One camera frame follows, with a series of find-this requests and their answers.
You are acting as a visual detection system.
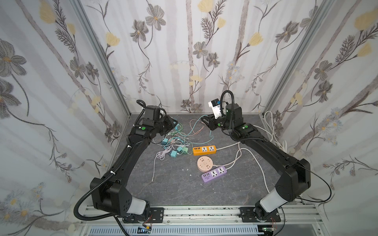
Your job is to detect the orange power strip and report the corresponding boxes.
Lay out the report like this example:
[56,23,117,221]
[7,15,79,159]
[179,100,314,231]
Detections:
[193,145,217,156]

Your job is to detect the teal charger plug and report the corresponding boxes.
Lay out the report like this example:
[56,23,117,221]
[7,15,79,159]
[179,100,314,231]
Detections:
[170,150,178,158]

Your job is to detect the purple power strip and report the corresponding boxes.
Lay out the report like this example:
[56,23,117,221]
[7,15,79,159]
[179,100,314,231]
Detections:
[201,166,227,183]

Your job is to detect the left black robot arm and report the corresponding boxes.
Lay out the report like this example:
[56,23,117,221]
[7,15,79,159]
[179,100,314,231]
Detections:
[73,100,178,221]

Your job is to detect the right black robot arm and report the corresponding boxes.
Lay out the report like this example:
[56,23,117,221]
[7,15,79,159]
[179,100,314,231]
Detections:
[201,90,314,222]

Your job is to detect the round pink power socket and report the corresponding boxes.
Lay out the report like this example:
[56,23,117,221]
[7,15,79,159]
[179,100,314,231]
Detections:
[197,156,214,173]

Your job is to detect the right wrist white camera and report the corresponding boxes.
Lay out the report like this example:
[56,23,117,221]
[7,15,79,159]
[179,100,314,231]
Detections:
[208,98,222,119]

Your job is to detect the tangled pastel charger cables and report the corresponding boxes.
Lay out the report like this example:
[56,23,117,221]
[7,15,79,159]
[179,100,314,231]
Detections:
[151,114,215,183]

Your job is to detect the white power cords bundle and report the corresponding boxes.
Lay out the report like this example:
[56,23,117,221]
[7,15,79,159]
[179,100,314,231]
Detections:
[213,110,291,195]

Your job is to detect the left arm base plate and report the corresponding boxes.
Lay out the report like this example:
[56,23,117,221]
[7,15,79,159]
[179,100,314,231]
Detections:
[122,207,164,224]

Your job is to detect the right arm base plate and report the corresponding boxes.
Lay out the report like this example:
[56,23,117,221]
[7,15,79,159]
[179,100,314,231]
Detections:
[239,206,282,223]

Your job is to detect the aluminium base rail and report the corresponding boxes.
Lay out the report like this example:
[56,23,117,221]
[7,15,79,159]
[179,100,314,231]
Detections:
[76,203,330,236]

